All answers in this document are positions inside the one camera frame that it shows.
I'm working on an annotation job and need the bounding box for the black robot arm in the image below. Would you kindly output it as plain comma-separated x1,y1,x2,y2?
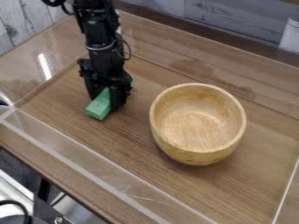
42,0,134,111

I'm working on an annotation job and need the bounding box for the white cylindrical container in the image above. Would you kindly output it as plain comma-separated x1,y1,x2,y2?
280,16,299,54

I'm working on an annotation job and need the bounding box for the green rectangular block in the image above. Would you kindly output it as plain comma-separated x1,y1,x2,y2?
85,79,135,120

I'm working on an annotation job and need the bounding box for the black cable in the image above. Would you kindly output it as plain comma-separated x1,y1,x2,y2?
0,199,33,224

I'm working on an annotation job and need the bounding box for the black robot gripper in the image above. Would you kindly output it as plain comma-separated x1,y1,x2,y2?
78,45,133,112

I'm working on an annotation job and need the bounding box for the black table leg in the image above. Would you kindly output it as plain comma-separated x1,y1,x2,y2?
38,178,53,201

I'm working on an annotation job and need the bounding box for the brown wooden bowl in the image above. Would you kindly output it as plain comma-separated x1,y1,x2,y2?
150,83,247,166

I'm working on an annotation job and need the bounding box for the clear acrylic front wall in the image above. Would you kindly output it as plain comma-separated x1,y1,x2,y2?
0,106,218,224

